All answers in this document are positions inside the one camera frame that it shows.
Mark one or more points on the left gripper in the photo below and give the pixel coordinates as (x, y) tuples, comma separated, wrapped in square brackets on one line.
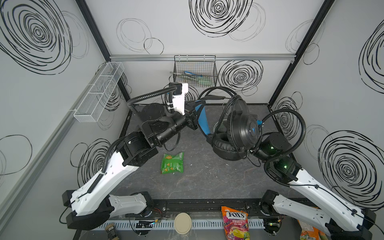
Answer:
[(192, 118)]

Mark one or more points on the black blue headphones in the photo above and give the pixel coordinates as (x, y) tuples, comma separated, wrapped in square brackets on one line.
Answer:
[(237, 131)]

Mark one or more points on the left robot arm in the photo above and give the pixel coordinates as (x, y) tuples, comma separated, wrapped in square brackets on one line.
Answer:
[(163, 115)]

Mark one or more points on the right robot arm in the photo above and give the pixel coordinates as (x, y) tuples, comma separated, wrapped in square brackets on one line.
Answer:
[(336, 217)]

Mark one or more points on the green item in basket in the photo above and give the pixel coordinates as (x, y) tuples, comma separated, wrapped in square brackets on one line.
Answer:
[(206, 81)]

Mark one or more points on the green snack bag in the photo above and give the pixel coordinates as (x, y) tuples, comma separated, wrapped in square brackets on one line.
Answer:
[(172, 163)]

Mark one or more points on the round beige lid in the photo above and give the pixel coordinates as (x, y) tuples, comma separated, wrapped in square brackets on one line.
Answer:
[(182, 223)]

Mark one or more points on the Fox's fruits candy bag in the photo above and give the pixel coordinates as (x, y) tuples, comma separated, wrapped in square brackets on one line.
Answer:
[(236, 224)]

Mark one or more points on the small dark jar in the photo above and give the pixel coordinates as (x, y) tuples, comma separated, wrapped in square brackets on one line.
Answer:
[(111, 232)]

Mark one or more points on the orange snack bag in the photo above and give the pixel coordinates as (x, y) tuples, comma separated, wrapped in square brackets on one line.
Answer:
[(310, 233)]

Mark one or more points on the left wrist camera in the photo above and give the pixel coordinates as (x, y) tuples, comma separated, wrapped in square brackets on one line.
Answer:
[(177, 103)]

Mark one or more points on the blue handled tool in basket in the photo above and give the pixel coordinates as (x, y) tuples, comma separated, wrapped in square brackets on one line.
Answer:
[(192, 75)]

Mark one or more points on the black wire basket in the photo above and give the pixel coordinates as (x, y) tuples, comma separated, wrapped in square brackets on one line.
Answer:
[(204, 68)]

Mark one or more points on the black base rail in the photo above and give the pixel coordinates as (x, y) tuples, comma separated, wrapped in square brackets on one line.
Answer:
[(165, 208)]

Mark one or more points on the aluminium wall rail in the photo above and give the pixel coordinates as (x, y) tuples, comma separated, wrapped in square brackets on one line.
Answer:
[(203, 57)]

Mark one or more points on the white wire shelf basket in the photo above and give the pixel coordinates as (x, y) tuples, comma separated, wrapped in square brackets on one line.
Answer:
[(97, 97)]

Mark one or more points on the white slotted cable duct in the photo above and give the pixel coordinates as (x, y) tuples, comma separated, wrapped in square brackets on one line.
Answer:
[(212, 224)]

